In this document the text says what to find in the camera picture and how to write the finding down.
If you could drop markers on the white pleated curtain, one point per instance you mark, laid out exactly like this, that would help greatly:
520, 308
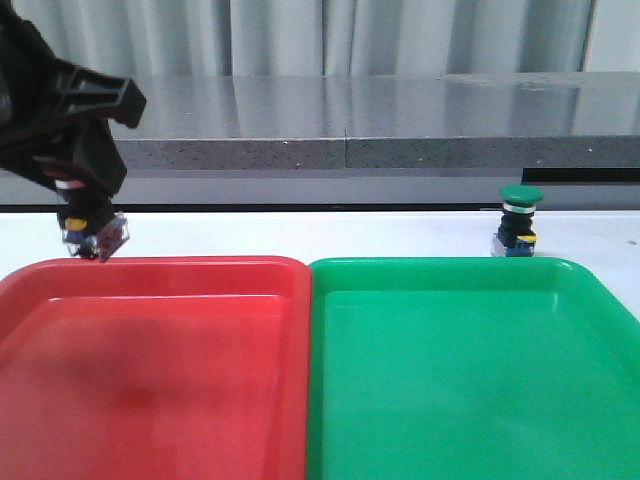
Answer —
315, 38

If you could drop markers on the grey stone counter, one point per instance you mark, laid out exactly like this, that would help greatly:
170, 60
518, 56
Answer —
424, 142

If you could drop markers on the green mushroom push button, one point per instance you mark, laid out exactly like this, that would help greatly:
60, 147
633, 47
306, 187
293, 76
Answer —
514, 236

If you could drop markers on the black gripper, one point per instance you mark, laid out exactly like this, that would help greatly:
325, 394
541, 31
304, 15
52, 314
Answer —
55, 114

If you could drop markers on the green plastic tray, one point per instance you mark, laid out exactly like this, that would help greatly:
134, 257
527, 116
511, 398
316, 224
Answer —
470, 368

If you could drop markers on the red mushroom push button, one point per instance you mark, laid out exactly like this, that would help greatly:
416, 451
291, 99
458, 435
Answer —
91, 228

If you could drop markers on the red plastic tray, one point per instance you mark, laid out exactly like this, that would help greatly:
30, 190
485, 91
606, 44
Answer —
155, 368

